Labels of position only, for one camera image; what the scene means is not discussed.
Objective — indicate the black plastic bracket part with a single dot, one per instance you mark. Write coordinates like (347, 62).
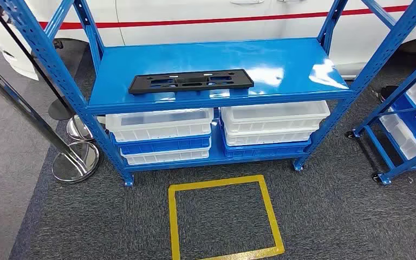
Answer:
(190, 84)

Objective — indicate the blue metal shelf rack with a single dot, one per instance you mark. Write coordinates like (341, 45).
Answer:
(373, 143)
(201, 59)

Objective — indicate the yellow floor tape square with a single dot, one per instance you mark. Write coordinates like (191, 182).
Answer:
(172, 222)

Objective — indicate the white car with red stripe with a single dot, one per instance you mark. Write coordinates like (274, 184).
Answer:
(201, 10)

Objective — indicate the chrome stanchion post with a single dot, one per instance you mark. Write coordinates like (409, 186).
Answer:
(78, 131)
(75, 165)

